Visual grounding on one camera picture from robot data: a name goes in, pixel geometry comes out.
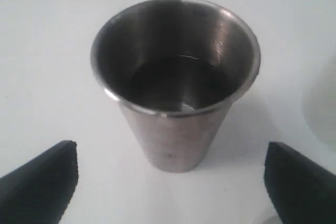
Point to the translucent plastic container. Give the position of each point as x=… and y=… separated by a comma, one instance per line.
x=318, y=104

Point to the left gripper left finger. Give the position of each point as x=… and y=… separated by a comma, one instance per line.
x=41, y=190

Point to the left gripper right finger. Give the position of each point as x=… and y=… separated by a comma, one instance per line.
x=300, y=190

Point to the stainless steel cup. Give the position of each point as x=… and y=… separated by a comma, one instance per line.
x=175, y=68

